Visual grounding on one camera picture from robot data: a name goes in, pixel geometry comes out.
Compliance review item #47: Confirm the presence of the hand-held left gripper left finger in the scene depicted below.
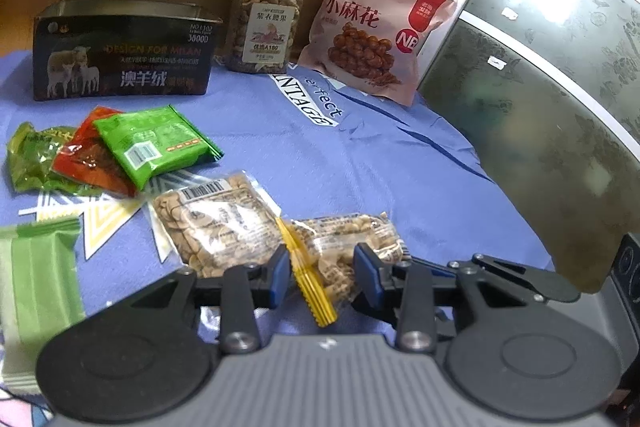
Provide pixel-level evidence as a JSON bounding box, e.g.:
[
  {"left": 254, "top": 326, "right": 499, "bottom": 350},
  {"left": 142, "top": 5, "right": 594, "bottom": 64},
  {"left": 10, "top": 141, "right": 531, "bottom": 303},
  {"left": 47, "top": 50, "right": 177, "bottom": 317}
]
[{"left": 107, "top": 246, "right": 292, "bottom": 355}]

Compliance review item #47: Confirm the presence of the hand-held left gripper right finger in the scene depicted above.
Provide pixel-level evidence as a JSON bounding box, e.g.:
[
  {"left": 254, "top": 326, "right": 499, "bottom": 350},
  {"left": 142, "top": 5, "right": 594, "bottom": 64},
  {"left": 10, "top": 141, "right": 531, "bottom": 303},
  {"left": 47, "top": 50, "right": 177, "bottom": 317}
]
[{"left": 351, "top": 243, "right": 538, "bottom": 354}]

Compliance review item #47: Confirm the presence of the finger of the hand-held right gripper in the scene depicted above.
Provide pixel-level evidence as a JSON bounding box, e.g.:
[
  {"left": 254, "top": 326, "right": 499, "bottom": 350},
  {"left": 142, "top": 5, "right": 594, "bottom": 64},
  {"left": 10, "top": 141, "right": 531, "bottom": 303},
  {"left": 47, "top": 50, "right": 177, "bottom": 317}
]
[{"left": 470, "top": 252, "right": 583, "bottom": 304}]

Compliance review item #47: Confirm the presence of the yellow-edged clear nut packet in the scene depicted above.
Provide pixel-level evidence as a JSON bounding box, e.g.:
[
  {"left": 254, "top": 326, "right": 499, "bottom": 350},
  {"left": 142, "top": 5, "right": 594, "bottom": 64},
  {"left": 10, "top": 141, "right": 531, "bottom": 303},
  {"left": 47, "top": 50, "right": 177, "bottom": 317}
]
[{"left": 276, "top": 212, "right": 413, "bottom": 327}]

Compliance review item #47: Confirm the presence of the bright green snack packet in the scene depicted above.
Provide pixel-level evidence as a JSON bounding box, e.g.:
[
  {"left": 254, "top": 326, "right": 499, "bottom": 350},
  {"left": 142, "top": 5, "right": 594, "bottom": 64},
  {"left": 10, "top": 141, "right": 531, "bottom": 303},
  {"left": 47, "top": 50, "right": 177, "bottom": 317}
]
[{"left": 94, "top": 104, "right": 224, "bottom": 190}]

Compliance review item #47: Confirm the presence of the red snack packet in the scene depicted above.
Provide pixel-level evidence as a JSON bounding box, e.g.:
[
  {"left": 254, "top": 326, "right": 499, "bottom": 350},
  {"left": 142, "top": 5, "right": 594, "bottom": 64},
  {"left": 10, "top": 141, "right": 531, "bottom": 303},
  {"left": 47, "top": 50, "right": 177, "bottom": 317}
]
[{"left": 51, "top": 105, "right": 138, "bottom": 198}]

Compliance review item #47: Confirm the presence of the pale green striped packet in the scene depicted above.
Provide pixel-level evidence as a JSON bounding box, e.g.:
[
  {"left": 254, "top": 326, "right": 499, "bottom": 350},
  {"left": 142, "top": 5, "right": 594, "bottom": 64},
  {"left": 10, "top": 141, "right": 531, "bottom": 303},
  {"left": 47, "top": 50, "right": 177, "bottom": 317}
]
[{"left": 0, "top": 216, "right": 83, "bottom": 395}]

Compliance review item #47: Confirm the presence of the black tin box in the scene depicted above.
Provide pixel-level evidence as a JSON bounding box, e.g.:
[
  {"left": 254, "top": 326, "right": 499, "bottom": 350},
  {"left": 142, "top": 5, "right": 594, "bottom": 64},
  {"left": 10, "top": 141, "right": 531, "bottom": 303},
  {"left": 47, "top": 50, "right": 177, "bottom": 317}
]
[{"left": 32, "top": 0, "right": 225, "bottom": 102}]

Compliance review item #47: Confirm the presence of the olive green snack packet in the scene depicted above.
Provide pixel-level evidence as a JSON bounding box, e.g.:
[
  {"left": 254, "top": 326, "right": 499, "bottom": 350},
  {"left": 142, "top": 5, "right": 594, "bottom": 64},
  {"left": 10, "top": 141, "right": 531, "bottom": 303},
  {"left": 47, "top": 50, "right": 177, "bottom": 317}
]
[{"left": 5, "top": 122, "right": 101, "bottom": 196}]

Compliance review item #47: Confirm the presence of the blue printed tablecloth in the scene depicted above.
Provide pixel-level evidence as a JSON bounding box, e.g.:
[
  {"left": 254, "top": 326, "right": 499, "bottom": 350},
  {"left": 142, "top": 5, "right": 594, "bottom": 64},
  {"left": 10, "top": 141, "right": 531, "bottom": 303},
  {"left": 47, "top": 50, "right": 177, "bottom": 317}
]
[{"left": 0, "top": 49, "right": 556, "bottom": 427}]

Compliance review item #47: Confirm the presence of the frosted glass door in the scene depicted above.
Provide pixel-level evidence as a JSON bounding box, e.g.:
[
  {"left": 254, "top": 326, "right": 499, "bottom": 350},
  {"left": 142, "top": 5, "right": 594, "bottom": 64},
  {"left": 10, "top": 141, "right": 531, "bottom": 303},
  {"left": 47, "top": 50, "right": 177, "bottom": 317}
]
[{"left": 417, "top": 0, "right": 640, "bottom": 295}]

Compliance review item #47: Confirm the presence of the clear nut jar yellow lid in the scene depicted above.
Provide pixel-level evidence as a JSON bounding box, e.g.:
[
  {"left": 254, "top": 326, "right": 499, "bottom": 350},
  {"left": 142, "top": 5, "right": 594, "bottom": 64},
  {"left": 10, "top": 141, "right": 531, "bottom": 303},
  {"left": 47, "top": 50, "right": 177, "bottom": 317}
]
[{"left": 225, "top": 0, "right": 305, "bottom": 75}]

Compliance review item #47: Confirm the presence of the large pink snack bag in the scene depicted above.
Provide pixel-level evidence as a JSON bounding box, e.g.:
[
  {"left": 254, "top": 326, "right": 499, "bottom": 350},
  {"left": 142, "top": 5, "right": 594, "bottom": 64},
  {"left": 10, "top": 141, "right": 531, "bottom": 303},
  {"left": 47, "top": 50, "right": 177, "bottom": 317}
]
[{"left": 297, "top": 0, "right": 458, "bottom": 108}]

